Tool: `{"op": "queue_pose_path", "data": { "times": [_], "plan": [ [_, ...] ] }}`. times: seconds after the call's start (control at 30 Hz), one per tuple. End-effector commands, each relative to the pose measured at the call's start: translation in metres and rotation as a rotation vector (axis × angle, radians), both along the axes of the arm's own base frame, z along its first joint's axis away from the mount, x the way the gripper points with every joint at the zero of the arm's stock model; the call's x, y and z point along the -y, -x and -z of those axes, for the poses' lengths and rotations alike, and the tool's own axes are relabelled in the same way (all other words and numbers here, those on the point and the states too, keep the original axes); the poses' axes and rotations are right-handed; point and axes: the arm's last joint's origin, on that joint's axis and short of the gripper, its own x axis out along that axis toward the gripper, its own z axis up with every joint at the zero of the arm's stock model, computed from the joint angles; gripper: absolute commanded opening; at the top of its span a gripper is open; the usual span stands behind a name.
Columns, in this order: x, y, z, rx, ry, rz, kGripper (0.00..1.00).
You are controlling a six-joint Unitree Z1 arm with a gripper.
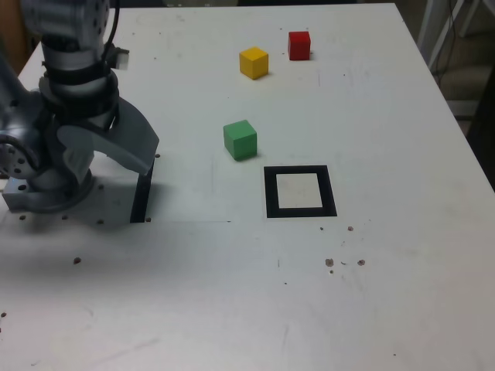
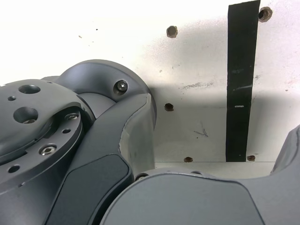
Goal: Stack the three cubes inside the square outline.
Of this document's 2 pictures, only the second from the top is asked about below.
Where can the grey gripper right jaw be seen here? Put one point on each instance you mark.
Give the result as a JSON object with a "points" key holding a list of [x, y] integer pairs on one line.
{"points": [[187, 201]]}

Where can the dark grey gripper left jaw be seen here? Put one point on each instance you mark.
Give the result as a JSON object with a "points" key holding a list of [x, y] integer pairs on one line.
{"points": [[93, 175]]}

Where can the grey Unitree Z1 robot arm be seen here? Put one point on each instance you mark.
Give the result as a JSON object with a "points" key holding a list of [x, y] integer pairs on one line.
{"points": [[28, 105]]}

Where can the black tape strip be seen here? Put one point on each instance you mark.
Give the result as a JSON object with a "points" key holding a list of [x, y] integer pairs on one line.
{"points": [[241, 70]]}

